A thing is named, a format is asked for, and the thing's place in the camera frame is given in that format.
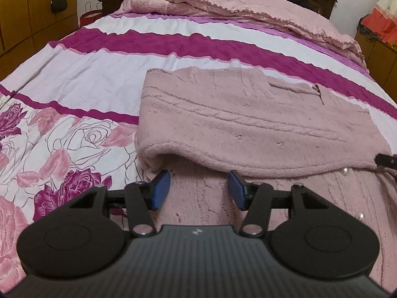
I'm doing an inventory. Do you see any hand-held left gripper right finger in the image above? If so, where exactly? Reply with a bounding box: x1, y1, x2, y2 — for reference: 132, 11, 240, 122
228, 171, 331, 236

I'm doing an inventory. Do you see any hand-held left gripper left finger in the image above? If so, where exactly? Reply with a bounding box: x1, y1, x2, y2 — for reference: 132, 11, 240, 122
70, 170, 172, 238

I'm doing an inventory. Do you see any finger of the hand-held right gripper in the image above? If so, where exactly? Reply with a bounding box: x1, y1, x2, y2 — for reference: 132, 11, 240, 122
375, 153, 397, 170

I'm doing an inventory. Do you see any pink knitted cardigan sweater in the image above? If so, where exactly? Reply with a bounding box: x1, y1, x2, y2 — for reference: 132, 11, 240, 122
135, 68, 397, 289

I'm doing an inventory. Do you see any wooden side cabinet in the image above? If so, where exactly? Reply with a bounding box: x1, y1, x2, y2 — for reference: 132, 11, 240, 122
355, 31, 397, 106

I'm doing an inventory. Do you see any floral striped bed sheet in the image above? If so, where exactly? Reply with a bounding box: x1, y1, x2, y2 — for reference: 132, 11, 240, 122
0, 12, 397, 286

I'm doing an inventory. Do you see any orange patterned cloth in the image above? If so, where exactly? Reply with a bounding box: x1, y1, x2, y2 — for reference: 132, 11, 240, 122
357, 0, 397, 42

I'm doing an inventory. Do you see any pink quilt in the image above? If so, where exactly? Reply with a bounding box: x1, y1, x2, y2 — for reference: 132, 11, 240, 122
113, 0, 371, 73

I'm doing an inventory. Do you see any red paper bag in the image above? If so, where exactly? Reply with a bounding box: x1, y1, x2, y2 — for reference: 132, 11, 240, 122
80, 1, 103, 27

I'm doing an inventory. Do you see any dark wooden nightstand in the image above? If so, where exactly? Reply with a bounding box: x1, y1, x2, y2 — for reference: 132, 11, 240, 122
99, 0, 137, 16

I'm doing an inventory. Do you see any wooden wardrobe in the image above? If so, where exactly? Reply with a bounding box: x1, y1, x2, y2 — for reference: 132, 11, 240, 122
0, 0, 78, 81

